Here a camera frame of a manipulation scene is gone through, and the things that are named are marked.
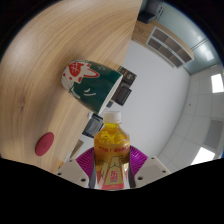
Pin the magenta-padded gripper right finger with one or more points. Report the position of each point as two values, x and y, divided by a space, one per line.
138 160

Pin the small square ceiling light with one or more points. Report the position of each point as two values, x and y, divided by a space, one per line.
217 83

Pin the flat round red coaster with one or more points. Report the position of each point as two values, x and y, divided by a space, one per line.
44 144

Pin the wooden glass-door shelf cabinet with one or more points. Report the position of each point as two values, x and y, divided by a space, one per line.
163 41

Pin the green and red mug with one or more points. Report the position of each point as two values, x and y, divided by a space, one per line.
90 85

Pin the narrow dark brown box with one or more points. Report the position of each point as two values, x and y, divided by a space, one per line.
130 74

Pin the ceiling air vent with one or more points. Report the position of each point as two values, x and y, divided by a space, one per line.
214 134

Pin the large square ceiling light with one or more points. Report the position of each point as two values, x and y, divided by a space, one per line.
202 156

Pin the yellow tea drink bottle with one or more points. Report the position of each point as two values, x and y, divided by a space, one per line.
111 150

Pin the black sofa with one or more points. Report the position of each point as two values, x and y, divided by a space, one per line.
148 16

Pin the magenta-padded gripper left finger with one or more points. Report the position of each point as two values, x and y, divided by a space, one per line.
85 163

